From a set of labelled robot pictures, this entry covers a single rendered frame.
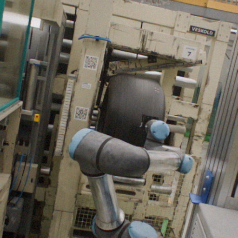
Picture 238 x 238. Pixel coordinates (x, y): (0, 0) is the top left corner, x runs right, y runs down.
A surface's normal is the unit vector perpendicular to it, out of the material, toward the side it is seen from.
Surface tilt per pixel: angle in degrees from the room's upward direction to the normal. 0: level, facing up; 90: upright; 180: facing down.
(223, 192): 90
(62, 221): 90
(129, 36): 90
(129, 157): 66
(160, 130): 83
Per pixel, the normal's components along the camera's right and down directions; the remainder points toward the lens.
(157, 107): 0.44, -0.33
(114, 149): 0.01, -0.45
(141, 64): 0.10, 0.18
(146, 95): 0.21, -0.55
